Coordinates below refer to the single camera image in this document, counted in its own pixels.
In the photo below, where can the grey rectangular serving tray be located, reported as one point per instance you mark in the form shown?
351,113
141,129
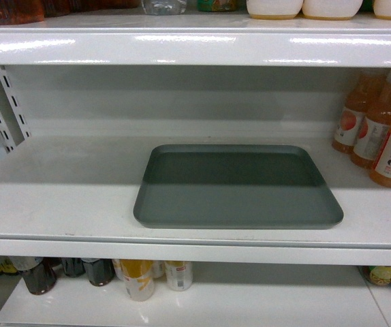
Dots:
239,186

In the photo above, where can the white barcode drink can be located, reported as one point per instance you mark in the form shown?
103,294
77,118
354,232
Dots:
179,275

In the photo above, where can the yellow white drink can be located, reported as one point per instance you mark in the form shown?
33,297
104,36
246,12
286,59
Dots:
137,276

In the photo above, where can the white metal shelf unit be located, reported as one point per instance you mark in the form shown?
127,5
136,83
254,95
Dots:
95,93

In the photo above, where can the dark soda bottle right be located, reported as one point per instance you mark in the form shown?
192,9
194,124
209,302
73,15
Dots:
99,271

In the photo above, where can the dark soda bottle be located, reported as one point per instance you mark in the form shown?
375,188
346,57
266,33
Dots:
38,275
99,271
72,267

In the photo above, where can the green labelled bottle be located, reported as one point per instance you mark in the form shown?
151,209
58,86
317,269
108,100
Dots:
216,5

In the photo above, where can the dark soda bottle middle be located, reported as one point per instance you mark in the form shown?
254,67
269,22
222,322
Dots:
72,267

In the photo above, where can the clear plastic water bottle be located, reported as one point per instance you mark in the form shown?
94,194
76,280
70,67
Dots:
164,7

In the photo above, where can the white jug left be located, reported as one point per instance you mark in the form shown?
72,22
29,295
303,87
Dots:
274,9

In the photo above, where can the orange juice bottle peach label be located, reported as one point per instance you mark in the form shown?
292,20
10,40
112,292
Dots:
369,85

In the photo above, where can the dark soda bottle left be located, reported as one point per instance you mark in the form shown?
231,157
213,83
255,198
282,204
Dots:
38,275

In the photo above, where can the white jug middle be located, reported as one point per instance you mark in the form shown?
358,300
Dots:
330,9

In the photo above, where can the orange juice bottle middle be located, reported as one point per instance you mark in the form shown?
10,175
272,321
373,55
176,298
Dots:
373,128

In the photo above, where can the yellow-green labelled bottle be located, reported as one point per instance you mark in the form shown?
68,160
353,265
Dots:
377,275

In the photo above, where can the brown-orange packaged goods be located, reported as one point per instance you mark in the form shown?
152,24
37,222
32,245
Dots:
20,12

